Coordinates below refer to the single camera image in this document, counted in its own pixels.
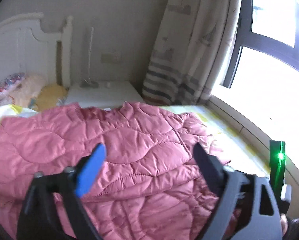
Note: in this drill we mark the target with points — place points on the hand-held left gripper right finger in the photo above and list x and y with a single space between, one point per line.
206 166

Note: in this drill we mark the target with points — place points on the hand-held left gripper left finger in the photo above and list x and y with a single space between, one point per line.
90 170

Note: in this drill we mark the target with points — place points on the pink quilted jacket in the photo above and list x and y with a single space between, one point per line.
139 142

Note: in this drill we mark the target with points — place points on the yellow checked bed sheet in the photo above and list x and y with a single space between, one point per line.
227 135

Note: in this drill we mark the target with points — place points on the white window sill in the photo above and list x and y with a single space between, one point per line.
264 115

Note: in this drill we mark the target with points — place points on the white nightstand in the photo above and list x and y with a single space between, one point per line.
102 95

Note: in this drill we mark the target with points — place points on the yellow cloth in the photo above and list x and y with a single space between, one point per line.
50 96

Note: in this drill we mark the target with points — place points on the white lamp pole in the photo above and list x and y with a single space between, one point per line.
90 55

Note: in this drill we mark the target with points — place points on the colourful patterned pillow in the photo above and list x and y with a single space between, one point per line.
5 86

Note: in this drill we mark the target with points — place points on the striped printed curtain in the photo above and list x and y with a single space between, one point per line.
189 42

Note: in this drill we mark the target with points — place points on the white wooden headboard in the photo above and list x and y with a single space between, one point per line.
19 50

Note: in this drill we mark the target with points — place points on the dark framed window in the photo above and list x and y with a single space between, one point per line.
244 30

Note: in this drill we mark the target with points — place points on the beige wall socket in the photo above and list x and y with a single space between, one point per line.
110 58

